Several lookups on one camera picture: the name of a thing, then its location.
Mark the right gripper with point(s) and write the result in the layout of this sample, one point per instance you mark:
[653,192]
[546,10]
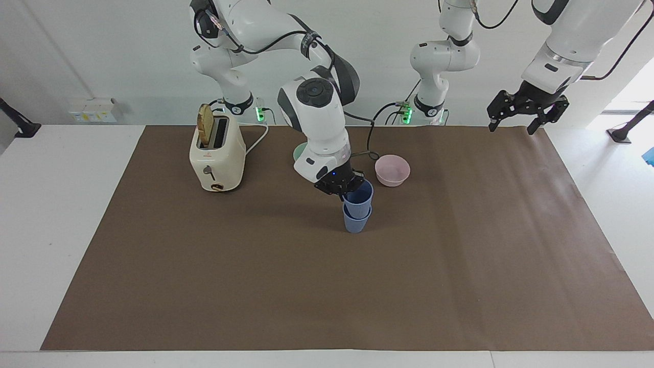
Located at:
[334,179]

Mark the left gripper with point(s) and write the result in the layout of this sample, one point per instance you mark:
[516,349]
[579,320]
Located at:
[539,97]

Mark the blue ribbed cup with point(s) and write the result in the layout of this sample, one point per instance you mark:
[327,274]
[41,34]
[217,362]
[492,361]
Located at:
[356,224]
[359,199]

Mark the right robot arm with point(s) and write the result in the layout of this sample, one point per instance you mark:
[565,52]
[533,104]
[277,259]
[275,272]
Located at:
[311,110]

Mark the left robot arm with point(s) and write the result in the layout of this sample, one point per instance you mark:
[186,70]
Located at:
[444,56]

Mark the pink bowl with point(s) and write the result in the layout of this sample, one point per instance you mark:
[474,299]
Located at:
[392,171]

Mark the pale green bowl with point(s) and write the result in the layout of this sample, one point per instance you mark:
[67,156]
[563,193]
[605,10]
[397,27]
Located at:
[299,153]

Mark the black stand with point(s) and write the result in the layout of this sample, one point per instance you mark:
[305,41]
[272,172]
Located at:
[631,125]
[20,125]

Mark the blue object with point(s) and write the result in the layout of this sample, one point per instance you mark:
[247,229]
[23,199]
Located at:
[650,156]

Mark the cream toaster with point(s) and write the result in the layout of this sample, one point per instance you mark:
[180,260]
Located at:
[217,163]

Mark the toast slice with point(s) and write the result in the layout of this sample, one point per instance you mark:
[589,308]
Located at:
[206,125]

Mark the white wall socket box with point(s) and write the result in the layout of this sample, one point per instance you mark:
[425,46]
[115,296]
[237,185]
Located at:
[92,110]

